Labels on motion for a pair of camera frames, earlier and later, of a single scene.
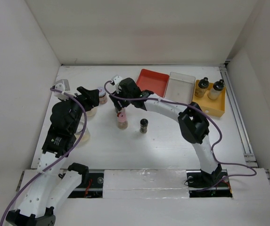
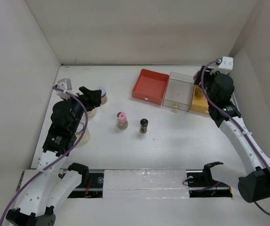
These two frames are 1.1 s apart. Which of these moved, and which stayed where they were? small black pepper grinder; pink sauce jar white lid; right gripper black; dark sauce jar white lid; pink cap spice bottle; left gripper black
Moved: dark sauce jar white lid; right gripper black
Stayed: left gripper black; small black pepper grinder; pink cap spice bottle; pink sauce jar white lid
